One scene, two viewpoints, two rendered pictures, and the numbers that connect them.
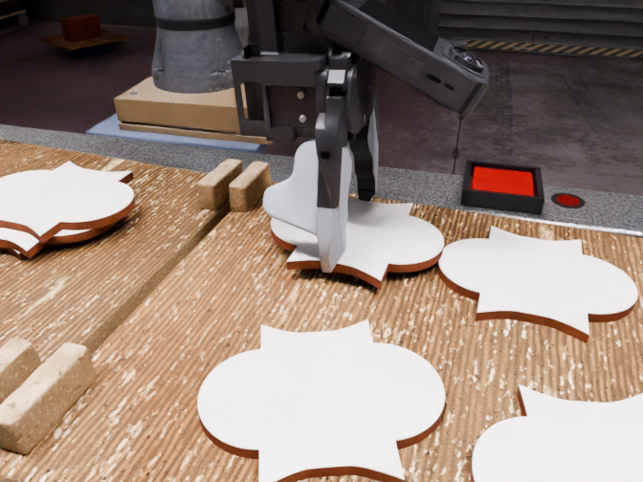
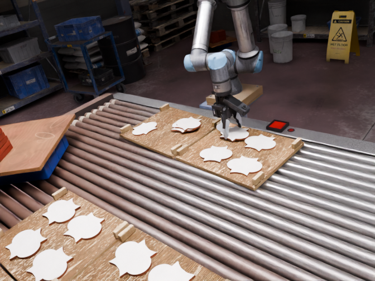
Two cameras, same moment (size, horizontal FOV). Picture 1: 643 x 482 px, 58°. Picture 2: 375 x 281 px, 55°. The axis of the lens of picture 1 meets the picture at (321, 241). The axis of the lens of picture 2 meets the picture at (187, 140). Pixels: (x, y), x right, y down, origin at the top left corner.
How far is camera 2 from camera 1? 1.20 m
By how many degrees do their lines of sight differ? 27
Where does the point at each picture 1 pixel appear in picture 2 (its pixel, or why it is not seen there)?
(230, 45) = (235, 83)
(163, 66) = not seen: hidden behind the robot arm
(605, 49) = not seen: outside the picture
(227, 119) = not seen: hidden behind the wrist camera
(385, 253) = (236, 136)
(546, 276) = (261, 143)
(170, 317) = (200, 144)
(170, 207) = (207, 126)
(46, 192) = (186, 122)
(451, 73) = (240, 110)
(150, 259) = (200, 135)
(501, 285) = (252, 143)
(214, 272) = (210, 137)
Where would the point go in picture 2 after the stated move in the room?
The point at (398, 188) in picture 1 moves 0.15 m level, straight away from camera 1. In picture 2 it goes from (256, 125) to (269, 111)
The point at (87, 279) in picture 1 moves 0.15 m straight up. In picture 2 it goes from (190, 137) to (184, 108)
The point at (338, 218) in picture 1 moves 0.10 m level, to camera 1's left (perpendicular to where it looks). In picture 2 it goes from (225, 130) to (204, 129)
